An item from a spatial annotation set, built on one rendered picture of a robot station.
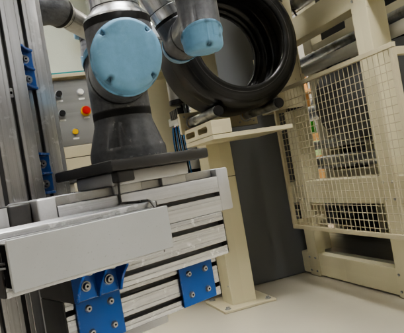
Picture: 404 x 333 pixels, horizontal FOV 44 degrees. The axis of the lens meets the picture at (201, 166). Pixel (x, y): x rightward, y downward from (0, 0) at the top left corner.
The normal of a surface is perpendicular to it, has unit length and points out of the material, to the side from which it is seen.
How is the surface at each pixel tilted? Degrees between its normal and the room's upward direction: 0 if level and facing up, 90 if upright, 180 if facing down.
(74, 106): 90
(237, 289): 90
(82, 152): 90
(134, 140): 72
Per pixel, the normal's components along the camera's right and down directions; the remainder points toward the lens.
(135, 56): 0.28, 0.08
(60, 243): 0.65, -0.11
